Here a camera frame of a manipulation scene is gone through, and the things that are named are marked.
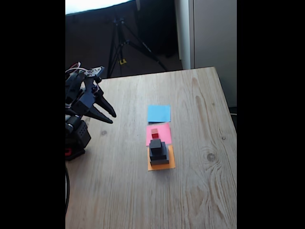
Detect small black foam block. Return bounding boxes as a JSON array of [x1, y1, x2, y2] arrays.
[[150, 139, 163, 155]]

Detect medium dark foam block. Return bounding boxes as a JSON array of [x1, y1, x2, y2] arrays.
[[149, 142, 168, 161]]

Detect large grey foam block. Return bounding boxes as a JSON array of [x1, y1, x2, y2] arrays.
[[150, 149, 170, 166]]

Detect red and black table clamp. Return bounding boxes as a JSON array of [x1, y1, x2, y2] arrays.
[[65, 144, 86, 162]]

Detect blue paper sheet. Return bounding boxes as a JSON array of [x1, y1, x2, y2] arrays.
[[147, 104, 172, 124]]

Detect pink paper sheet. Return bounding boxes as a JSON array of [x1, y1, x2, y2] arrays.
[[145, 123, 172, 146]]

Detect black tripod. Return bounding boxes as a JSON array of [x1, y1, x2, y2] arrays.
[[106, 14, 169, 78]]

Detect orange paper sheet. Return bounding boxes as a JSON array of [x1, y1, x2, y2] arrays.
[[147, 145, 176, 172]]

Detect white cabinet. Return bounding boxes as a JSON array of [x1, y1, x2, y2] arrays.
[[175, 0, 237, 108]]

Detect black cable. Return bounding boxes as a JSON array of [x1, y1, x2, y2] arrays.
[[65, 166, 71, 215]]

